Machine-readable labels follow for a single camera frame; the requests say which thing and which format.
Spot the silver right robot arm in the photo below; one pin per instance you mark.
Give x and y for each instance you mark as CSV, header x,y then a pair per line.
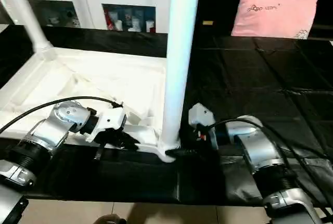
x,y
260,161

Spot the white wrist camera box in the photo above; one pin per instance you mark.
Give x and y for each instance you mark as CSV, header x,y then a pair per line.
x,y
200,114
109,120

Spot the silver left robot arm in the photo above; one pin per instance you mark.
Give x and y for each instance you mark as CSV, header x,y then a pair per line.
x,y
41,135

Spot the pink printed pillow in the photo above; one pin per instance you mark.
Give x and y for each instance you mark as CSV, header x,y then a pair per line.
x,y
273,15

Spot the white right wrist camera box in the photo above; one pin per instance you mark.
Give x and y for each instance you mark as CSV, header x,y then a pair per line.
x,y
200,114

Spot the black work mat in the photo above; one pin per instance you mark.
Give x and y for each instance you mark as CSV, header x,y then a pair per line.
x,y
260,88

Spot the small yellow label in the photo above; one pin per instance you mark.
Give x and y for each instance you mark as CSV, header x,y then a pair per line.
x,y
207,23

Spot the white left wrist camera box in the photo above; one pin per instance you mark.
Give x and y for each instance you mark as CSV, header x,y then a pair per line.
x,y
109,120

